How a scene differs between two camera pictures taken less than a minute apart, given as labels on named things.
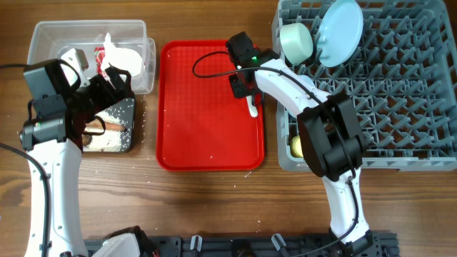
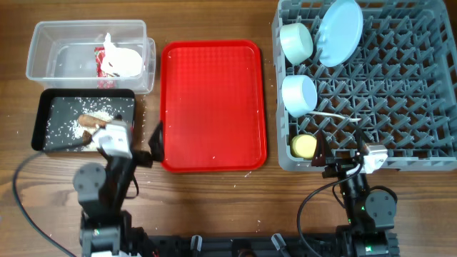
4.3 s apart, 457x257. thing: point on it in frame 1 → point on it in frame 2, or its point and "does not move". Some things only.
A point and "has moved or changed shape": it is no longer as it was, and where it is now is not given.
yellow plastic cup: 296,148 does not move
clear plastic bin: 121,43 does not move
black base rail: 240,245 does not move
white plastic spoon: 253,108 has moved or changed shape
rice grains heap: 107,142 has moved or changed shape
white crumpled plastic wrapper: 120,58 does not move
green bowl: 296,43 does not move
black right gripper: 238,90 → 338,165
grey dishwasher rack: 402,81 does not move
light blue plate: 340,31 does not move
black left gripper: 108,96 → 143,157
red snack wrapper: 99,52 does not move
